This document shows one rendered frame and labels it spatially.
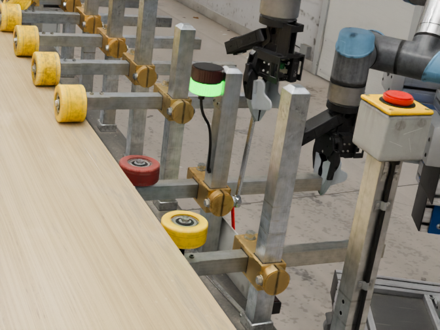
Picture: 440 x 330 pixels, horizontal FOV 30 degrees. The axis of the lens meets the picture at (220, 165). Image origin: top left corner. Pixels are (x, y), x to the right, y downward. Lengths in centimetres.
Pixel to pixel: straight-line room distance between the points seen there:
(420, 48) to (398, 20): 350
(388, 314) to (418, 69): 107
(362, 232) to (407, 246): 244
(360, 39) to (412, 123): 62
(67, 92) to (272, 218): 58
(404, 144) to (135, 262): 44
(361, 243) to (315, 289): 195
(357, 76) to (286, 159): 40
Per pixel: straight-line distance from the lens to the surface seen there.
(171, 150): 183
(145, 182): 157
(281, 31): 155
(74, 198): 144
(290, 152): 134
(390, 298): 272
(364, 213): 114
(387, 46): 177
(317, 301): 303
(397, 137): 108
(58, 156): 161
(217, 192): 160
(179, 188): 164
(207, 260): 143
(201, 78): 151
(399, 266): 340
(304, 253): 151
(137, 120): 206
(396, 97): 108
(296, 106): 132
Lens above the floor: 152
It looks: 22 degrees down
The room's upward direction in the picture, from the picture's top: 8 degrees clockwise
